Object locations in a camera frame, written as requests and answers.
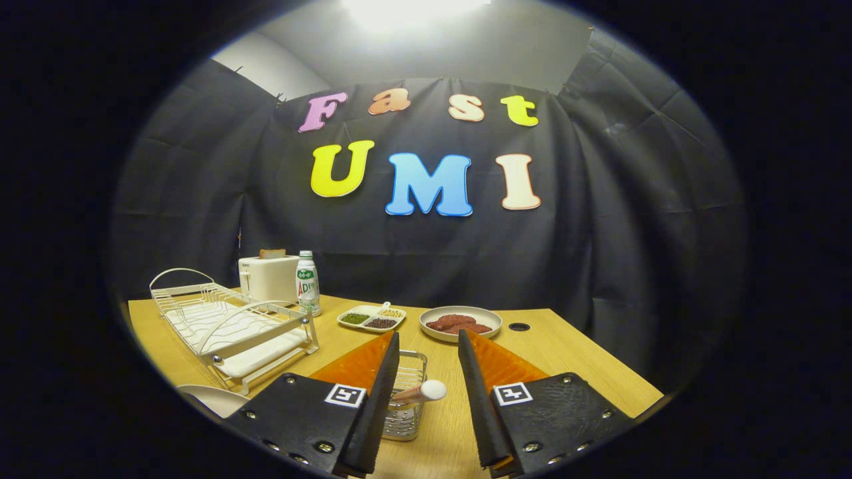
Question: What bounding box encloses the black backdrop cloth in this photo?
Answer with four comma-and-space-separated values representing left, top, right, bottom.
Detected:
110, 57, 749, 393

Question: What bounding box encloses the white toaster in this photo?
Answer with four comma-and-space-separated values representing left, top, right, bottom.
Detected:
238, 255, 300, 303

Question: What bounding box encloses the metal wire basket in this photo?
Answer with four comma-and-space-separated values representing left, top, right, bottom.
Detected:
381, 350, 429, 442

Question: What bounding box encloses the pink white spoon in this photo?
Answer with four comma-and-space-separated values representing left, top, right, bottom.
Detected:
391, 379, 448, 404

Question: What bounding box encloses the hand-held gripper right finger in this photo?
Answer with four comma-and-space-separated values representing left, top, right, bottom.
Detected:
457, 329, 638, 478

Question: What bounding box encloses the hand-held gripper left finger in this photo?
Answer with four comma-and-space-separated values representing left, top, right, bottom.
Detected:
222, 331, 401, 478

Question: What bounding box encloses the white wire dish rack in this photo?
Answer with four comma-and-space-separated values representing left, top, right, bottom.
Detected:
149, 267, 320, 396

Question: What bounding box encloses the cream white plate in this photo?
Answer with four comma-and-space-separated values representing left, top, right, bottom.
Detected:
176, 384, 252, 420

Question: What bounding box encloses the white divided dish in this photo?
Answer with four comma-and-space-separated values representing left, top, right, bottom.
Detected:
337, 303, 407, 333

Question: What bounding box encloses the plastic bottle green label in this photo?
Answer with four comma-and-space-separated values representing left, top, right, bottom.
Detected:
296, 250, 322, 317

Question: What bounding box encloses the beige plate with meat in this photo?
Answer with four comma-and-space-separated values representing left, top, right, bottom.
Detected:
419, 305, 503, 343

